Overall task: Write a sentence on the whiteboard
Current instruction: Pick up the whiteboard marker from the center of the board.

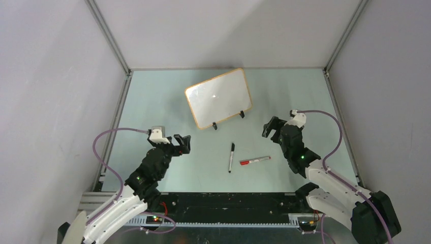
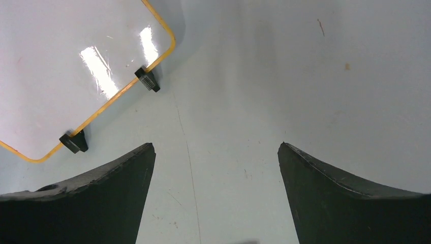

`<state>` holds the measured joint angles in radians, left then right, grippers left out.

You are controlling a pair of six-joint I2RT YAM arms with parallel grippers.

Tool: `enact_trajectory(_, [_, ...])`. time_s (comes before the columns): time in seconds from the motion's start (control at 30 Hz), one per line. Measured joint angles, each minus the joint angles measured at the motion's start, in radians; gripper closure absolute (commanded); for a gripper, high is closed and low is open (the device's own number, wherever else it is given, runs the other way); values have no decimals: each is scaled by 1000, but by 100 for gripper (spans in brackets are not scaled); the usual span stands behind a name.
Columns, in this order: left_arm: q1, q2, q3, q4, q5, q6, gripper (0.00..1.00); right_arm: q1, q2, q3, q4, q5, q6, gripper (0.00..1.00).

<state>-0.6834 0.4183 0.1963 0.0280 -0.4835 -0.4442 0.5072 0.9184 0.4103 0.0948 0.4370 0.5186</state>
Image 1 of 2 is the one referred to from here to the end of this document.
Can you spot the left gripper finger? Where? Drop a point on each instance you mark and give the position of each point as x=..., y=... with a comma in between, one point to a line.
x=186, y=144
x=178, y=138

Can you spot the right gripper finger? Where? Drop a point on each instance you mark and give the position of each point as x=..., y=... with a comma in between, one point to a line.
x=271, y=125
x=281, y=122

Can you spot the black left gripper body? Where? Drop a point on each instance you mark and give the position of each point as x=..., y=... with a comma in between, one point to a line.
x=170, y=149

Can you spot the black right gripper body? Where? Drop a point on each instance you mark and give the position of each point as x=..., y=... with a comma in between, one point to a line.
x=283, y=147

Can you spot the black whiteboard marker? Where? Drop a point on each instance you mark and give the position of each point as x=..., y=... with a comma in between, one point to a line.
x=231, y=157

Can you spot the yellow framed whiteboard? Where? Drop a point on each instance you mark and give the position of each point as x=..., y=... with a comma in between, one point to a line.
x=219, y=98

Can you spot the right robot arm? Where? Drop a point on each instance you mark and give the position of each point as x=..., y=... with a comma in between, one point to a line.
x=369, y=216

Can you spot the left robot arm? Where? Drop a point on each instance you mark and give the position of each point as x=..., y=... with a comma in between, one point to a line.
x=137, y=194

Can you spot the red whiteboard marker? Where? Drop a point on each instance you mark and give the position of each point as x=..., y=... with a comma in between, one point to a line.
x=246, y=162

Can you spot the left controller board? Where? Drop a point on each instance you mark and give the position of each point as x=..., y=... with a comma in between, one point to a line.
x=154, y=220

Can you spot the controller board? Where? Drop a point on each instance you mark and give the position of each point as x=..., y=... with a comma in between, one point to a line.
x=308, y=226
x=154, y=220

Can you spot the right controller board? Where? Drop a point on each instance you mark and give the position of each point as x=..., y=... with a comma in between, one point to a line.
x=308, y=226

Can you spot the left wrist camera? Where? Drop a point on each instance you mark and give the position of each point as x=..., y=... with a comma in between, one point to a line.
x=157, y=135

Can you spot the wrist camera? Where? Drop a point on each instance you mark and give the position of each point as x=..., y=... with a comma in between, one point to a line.
x=157, y=135
x=298, y=119

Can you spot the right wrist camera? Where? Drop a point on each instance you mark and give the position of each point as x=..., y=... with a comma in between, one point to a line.
x=298, y=119

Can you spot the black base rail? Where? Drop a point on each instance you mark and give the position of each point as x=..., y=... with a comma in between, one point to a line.
x=230, y=208

